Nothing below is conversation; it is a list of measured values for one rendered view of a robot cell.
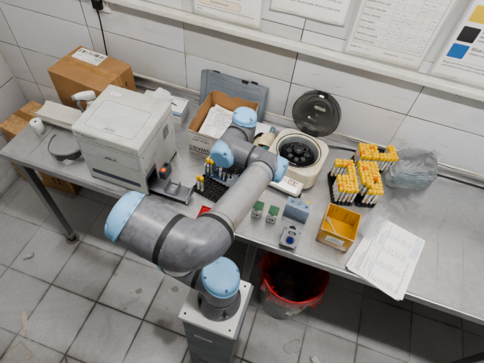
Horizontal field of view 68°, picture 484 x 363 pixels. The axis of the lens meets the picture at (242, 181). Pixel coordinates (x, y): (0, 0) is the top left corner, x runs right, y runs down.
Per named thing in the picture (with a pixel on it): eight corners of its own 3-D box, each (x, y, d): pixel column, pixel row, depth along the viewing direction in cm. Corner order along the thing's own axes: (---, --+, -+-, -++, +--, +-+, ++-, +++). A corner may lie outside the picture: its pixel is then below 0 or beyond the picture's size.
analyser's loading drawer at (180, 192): (142, 189, 150) (140, 181, 146) (150, 177, 154) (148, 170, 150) (187, 204, 148) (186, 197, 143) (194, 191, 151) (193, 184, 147)
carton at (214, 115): (187, 151, 167) (186, 128, 155) (210, 111, 183) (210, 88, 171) (237, 167, 164) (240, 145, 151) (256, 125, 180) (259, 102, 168)
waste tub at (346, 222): (314, 240, 144) (320, 228, 136) (323, 214, 152) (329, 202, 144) (346, 253, 142) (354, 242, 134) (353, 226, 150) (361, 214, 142)
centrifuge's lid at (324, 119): (298, 85, 150) (305, 76, 155) (285, 131, 168) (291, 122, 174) (346, 104, 145) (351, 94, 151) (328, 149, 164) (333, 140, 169)
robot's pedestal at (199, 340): (225, 377, 190) (235, 340, 120) (191, 364, 193) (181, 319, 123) (238, 340, 202) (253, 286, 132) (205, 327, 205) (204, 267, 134)
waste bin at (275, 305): (241, 313, 211) (248, 287, 175) (260, 258, 232) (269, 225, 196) (303, 336, 206) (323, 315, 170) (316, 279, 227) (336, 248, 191)
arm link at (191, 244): (210, 268, 64) (294, 149, 101) (159, 240, 66) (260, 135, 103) (202, 304, 71) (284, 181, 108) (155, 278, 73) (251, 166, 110)
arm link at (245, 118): (226, 117, 105) (239, 100, 109) (225, 142, 114) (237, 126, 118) (250, 127, 103) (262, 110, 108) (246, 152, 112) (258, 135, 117)
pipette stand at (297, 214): (280, 219, 149) (284, 206, 141) (286, 206, 153) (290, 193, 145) (302, 228, 147) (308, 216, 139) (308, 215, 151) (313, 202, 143)
